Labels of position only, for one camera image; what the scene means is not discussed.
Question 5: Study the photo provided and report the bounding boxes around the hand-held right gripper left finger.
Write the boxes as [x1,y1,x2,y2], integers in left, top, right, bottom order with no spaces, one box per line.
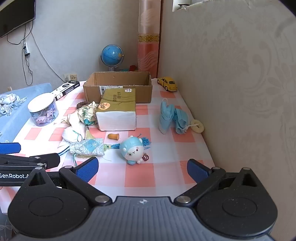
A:
[21,157,113,207]

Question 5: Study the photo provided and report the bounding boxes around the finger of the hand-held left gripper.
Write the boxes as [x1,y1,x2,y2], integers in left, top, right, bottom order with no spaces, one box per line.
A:
[0,153,61,172]
[0,142,22,154]

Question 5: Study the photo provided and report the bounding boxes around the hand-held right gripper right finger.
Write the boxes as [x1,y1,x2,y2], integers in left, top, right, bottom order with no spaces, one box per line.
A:
[174,159,264,206]

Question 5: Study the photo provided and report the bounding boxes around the blue plush sheep toy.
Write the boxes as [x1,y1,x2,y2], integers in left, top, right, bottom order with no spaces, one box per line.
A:
[120,136,150,165]

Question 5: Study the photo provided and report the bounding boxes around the blue face mask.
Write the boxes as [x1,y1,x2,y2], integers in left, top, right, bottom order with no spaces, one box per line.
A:
[159,98,176,135]
[173,106,194,135]

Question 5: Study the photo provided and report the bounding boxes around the brown cardboard box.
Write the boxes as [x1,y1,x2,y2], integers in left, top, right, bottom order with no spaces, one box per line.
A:
[83,71,153,104]

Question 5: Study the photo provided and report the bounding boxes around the blue patterned tasselled sachet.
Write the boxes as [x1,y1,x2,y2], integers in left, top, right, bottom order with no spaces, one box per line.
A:
[59,133,152,163]

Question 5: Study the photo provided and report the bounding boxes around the blue bedding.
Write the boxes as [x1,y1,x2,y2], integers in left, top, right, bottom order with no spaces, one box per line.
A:
[0,83,53,144]

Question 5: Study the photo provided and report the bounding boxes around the cream cloth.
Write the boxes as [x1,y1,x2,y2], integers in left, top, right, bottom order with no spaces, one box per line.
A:
[54,112,82,128]

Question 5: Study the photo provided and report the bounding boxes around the white fringed cloth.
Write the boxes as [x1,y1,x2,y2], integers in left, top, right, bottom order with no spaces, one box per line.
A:
[0,93,28,117]

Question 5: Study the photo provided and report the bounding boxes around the pink checkered tablecloth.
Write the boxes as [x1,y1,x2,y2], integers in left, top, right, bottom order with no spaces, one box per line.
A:
[0,77,216,217]

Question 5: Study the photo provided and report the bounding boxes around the clear jar with white lid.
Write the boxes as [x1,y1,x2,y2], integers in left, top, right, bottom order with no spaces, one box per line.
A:
[27,92,60,127]

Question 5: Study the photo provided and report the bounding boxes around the floral fabric sachet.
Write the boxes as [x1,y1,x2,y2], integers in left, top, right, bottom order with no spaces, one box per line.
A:
[77,101,99,140]

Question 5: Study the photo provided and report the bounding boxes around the gold tissue pack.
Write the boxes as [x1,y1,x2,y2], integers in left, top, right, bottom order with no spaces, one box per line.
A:
[95,88,137,132]

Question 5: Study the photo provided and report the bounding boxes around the black and white carton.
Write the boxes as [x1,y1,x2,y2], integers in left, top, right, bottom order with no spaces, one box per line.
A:
[49,80,80,101]

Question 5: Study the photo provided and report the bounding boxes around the yellow toy car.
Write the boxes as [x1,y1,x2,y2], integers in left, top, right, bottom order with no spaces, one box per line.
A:
[157,77,178,92]

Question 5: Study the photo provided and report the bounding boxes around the blue globe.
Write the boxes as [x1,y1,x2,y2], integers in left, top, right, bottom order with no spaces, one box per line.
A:
[101,44,124,74]

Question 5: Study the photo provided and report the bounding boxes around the black television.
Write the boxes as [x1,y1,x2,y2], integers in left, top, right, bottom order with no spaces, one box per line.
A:
[0,0,37,39]

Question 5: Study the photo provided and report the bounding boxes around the pink patterned curtain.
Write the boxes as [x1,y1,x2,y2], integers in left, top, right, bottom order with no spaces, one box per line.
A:
[138,0,162,72]

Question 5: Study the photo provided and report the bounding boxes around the black cable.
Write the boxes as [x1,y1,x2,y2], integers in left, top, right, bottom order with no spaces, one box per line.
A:
[6,23,68,87]

